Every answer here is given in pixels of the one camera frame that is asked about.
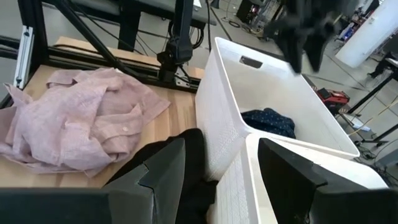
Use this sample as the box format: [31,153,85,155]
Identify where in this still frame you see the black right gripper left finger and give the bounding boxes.
[0,138,187,224]

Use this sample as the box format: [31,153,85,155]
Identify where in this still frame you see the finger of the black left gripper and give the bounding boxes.
[278,37,304,74]
[304,30,327,71]

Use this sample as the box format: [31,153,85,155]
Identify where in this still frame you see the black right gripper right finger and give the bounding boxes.
[257,138,398,224]

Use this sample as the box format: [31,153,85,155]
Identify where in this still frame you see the black garment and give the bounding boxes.
[105,128,218,224]

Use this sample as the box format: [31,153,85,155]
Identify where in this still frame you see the navy dotted garment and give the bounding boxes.
[241,107,297,139]

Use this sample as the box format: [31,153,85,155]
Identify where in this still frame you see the pink shirt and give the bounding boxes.
[0,67,171,178]

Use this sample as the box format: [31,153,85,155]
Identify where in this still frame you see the white plastic bin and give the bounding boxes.
[206,133,389,224]
[195,36,361,182]

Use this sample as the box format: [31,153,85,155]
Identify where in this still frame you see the red black device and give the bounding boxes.
[316,87,351,115]

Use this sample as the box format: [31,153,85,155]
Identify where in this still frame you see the black equipment rack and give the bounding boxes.
[236,0,280,30]

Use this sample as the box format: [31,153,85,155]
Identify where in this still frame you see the white panel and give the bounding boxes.
[335,0,398,68]

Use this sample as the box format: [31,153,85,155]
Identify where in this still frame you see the person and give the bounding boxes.
[366,51,398,79]

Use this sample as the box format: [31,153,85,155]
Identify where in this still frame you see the black stand legs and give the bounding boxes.
[337,71,398,147]

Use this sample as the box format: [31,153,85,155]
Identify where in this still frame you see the long yellow cable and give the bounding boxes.
[348,99,398,136]

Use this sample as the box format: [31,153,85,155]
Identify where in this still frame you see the black cable bundle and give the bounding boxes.
[167,18,206,50]

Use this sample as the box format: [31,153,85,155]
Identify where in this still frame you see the black aluminium frame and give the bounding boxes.
[0,0,201,110]

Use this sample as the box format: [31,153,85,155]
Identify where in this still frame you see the silver aluminium bracket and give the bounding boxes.
[14,25,34,90]

